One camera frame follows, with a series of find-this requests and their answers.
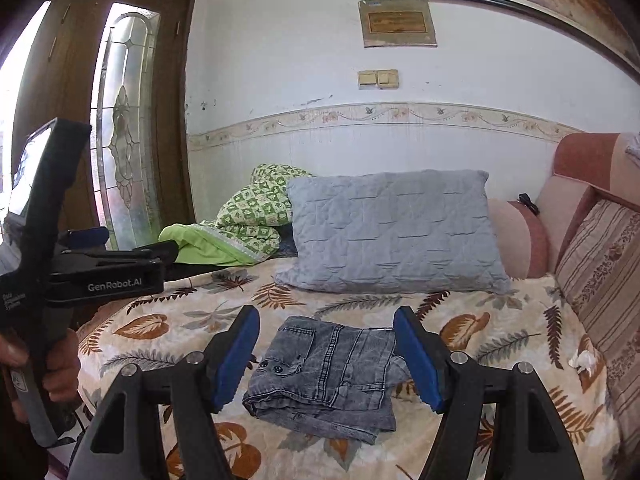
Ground striped cushion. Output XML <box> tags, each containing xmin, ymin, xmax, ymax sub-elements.
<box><xmin>555</xmin><ymin>199</ymin><xmax>640</xmax><ymax>461</ymax></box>

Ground person's left hand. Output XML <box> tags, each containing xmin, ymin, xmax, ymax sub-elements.
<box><xmin>0</xmin><ymin>327</ymin><xmax>82</xmax><ymax>423</ymax></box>

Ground wooden door with leaded glass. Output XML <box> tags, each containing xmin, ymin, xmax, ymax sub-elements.
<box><xmin>0</xmin><ymin>0</ymin><xmax>203</xmax><ymax>261</ymax></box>

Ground grey denim pants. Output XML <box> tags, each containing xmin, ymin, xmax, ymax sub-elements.
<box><xmin>242</xmin><ymin>316</ymin><xmax>412</xmax><ymax>445</ymax></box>

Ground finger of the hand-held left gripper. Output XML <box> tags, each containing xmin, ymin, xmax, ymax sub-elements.
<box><xmin>100</xmin><ymin>240</ymin><xmax>180</xmax><ymax>268</ymax></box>
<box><xmin>60</xmin><ymin>227</ymin><xmax>110</xmax><ymax>251</ymax></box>

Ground brown wall plaque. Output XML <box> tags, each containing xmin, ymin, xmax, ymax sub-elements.
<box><xmin>358</xmin><ymin>0</ymin><xmax>438</xmax><ymax>49</ymax></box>

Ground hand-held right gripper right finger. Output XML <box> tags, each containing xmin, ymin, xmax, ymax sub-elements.
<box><xmin>393</xmin><ymin>305</ymin><xmax>586</xmax><ymax>480</ymax></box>

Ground grey quilted pillow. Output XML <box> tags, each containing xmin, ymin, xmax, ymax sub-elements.
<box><xmin>274</xmin><ymin>170</ymin><xmax>512</xmax><ymax>295</ymax></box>

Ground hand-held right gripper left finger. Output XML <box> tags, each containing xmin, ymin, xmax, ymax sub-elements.
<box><xmin>65</xmin><ymin>305</ymin><xmax>262</xmax><ymax>480</ymax></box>

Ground dark blue cloth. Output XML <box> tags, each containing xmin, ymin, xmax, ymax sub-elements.
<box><xmin>274</xmin><ymin>222</ymin><xmax>300</xmax><ymax>260</ymax></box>

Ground green patterned quilt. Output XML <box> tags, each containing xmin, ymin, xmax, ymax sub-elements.
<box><xmin>159</xmin><ymin>162</ymin><xmax>313</xmax><ymax>267</ymax></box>

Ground pink bolster cushion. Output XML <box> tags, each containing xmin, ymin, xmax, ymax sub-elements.
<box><xmin>487</xmin><ymin>199</ymin><xmax>550</xmax><ymax>280</ymax></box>

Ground leaf print blanket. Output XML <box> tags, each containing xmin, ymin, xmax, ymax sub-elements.
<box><xmin>75</xmin><ymin>257</ymin><xmax>623</xmax><ymax>480</ymax></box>

